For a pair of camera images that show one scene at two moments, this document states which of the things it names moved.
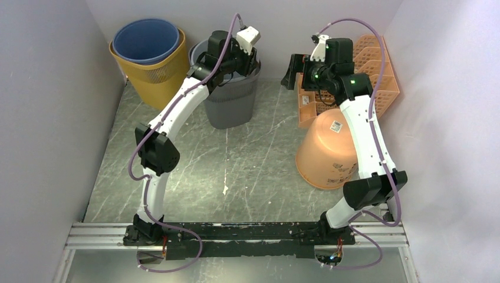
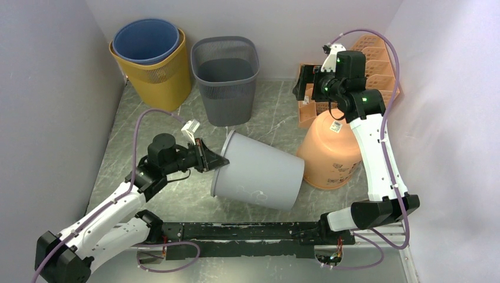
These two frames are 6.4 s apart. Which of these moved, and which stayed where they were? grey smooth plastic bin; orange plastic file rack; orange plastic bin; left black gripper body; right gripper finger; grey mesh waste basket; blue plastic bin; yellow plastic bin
Moved: left black gripper body; right gripper finger; grey smooth plastic bin
Stayed: blue plastic bin; orange plastic bin; grey mesh waste basket; orange plastic file rack; yellow plastic bin
